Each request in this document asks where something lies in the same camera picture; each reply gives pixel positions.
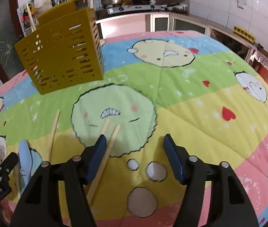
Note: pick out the yellow egg tray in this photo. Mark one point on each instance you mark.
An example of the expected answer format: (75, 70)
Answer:
(245, 34)

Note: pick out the gas stove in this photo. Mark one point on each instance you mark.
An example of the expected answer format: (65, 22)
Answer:
(127, 9)

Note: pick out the wall power socket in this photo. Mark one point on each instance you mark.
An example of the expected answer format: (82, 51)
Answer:
(241, 3)

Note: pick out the dark wooden glass door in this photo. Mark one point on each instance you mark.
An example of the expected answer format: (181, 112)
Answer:
(10, 33)

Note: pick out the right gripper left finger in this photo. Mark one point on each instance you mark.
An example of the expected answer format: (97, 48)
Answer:
(39, 203)

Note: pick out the yellow perforated utensil holder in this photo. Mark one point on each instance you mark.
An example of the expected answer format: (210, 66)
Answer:
(64, 50)

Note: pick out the chopstick in holder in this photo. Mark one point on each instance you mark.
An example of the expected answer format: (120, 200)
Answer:
(33, 28)

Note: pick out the colourful cartoon quilt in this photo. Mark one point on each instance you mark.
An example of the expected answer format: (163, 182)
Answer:
(192, 149)

